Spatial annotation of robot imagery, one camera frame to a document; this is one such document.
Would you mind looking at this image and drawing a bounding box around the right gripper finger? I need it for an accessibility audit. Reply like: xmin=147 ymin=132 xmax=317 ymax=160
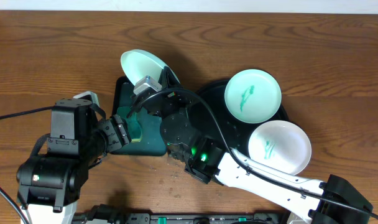
xmin=159 ymin=66 xmax=182 ymax=89
xmin=126 ymin=96 xmax=142 ymax=118

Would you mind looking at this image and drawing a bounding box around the green yellow sponge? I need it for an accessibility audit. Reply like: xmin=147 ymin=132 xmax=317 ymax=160
xmin=116 ymin=106 xmax=142 ymax=142

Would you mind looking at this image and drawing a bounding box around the white plate with green smear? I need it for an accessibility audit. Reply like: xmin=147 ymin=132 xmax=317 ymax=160
xmin=248 ymin=120 xmax=312 ymax=175

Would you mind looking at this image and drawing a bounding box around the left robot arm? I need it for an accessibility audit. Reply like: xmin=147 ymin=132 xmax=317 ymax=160
xmin=17 ymin=112 xmax=131 ymax=223

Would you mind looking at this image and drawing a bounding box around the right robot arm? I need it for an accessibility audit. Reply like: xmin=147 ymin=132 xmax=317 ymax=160
xmin=124 ymin=66 xmax=375 ymax=223

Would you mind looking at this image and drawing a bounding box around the black rectangular water tray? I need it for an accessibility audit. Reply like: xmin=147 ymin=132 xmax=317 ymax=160
xmin=112 ymin=77 xmax=167 ymax=156

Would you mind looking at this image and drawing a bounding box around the round black serving tray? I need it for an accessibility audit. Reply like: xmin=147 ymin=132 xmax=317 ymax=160
xmin=178 ymin=78 xmax=289 ymax=159

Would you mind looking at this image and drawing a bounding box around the mint plate with green smear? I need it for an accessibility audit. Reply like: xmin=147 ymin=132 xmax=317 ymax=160
xmin=224 ymin=69 xmax=282 ymax=124

